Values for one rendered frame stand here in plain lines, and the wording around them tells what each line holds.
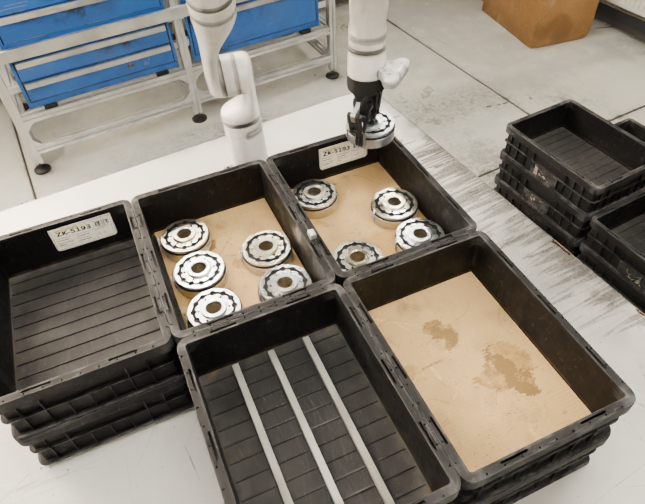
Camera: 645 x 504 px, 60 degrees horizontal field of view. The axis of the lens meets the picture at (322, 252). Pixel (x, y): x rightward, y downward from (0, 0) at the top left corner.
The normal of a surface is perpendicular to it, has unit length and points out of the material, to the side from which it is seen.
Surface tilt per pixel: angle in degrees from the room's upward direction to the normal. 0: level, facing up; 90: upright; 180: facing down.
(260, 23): 90
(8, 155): 0
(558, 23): 91
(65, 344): 0
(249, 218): 0
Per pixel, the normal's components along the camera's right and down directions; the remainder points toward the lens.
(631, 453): -0.04, -0.69
